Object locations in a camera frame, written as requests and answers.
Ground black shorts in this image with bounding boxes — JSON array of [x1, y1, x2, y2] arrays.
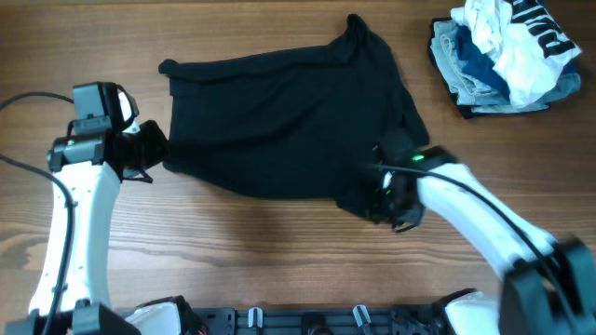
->
[[158, 14, 429, 217]]

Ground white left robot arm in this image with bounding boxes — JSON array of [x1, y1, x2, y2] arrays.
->
[[5, 120, 183, 334]]

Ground light blue denim jeans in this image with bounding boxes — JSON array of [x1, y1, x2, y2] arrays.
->
[[427, 18, 581, 119]]

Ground white printed t-shirt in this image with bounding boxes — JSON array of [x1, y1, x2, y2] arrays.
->
[[451, 0, 581, 107]]

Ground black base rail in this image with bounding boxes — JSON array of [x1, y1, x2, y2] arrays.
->
[[194, 304, 452, 335]]

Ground dark blue garment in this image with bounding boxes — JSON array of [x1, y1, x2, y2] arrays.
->
[[455, 19, 581, 107]]

